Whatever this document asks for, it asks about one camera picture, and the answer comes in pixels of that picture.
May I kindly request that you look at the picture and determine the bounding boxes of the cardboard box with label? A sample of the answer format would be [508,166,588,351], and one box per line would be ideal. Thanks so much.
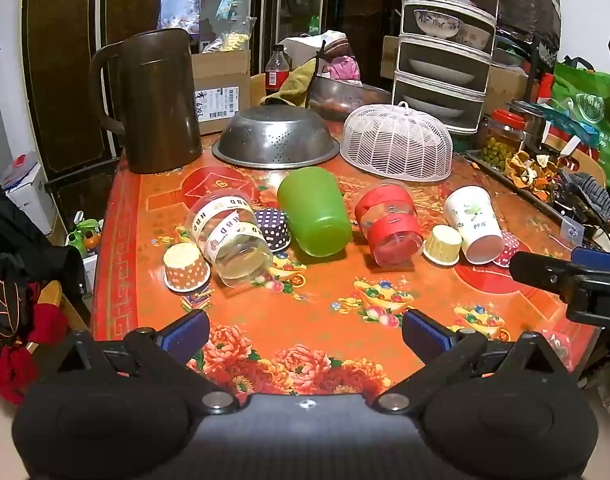
[191,50,252,136]

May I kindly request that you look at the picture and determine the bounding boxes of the floral porcelain bowl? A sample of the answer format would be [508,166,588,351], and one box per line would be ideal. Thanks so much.
[414,8,463,39]

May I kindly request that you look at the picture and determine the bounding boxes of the white paper cup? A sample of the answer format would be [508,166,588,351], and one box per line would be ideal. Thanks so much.
[443,185,504,265]

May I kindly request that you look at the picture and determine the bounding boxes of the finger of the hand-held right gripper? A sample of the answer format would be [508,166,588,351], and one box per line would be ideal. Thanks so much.
[509,251,581,298]
[571,247,610,274]

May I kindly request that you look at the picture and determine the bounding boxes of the brown plastic pitcher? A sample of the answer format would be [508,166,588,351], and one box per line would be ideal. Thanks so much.
[89,28,204,175]

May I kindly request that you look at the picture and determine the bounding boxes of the green plastic cup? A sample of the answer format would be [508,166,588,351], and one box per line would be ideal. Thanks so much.
[276,166,353,257]

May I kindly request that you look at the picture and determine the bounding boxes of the black bag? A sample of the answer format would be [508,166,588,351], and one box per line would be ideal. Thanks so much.
[499,0,562,63]

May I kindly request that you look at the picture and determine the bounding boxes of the green shopping bag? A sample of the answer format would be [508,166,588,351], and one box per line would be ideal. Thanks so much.
[552,56,610,189]

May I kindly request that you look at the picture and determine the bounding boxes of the yellow striped paper cup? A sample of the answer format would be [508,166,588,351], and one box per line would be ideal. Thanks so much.
[422,224,463,267]

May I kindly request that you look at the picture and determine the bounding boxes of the tiered mesh dish rack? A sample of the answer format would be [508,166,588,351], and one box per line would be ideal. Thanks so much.
[391,0,501,135]

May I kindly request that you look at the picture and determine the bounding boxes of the white porcelain bowl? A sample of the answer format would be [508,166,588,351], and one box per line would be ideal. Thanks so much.
[455,24,494,47]

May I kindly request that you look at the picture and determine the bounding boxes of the red floral tablecloth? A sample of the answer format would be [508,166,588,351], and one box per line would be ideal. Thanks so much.
[91,151,603,411]

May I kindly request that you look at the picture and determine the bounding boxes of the glass jar with red lid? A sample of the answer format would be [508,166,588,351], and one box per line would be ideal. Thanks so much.
[478,109,527,169]

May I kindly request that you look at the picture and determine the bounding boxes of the white plastic food cover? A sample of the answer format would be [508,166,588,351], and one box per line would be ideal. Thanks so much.
[340,101,454,182]

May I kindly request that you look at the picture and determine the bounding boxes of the dried orange peels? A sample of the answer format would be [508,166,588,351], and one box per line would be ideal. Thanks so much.
[505,150,562,196]

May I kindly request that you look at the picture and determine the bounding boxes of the green toy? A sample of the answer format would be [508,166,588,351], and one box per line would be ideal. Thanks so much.
[66,217,104,262]

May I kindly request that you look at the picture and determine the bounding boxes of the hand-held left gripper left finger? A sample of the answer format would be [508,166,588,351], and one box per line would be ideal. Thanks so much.
[59,309,238,415]

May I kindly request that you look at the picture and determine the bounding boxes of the clear cup with white bands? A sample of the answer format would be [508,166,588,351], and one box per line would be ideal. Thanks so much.
[186,190,275,288]

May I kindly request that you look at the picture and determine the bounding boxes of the orange polka dot paper cup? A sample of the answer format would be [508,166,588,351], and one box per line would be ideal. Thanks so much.
[163,243,212,293]

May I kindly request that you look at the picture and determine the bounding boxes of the yellow-green cloth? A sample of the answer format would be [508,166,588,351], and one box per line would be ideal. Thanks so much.
[259,57,320,109]

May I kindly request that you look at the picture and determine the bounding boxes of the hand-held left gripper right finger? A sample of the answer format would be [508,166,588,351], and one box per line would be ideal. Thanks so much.
[374,309,570,415]

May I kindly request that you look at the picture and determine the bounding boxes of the grey knitted glove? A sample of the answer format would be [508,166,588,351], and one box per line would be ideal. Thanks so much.
[559,171,610,224]

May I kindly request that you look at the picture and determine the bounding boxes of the metal basin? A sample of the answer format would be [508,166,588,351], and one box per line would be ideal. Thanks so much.
[307,78,393,122]

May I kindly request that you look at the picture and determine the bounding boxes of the pink plastic bag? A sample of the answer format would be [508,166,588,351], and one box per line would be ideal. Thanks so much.
[325,55,361,82]

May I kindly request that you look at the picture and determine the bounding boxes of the pile of dark clothes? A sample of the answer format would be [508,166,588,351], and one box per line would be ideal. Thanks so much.
[0,167,86,406]

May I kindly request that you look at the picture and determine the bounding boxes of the white plate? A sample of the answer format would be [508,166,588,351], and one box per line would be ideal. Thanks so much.
[407,59,476,87]

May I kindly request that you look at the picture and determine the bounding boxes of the purple polka dot paper cup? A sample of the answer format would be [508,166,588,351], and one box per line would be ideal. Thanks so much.
[253,207,292,253]

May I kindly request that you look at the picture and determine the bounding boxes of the cola bottle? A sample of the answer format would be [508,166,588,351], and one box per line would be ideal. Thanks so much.
[264,44,292,97]

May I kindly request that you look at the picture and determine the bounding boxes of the white cardboard box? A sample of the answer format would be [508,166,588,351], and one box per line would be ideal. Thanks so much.
[2,152,58,236]

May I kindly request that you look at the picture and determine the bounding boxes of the clear cup with red bands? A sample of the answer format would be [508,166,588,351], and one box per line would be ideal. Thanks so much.
[354,181,425,268]

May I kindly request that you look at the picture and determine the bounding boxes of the metal colander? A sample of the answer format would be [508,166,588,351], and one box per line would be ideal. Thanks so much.
[211,105,342,169]

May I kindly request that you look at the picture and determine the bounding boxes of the red polka dot paper cup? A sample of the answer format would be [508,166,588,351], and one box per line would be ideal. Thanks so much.
[492,230,521,268]

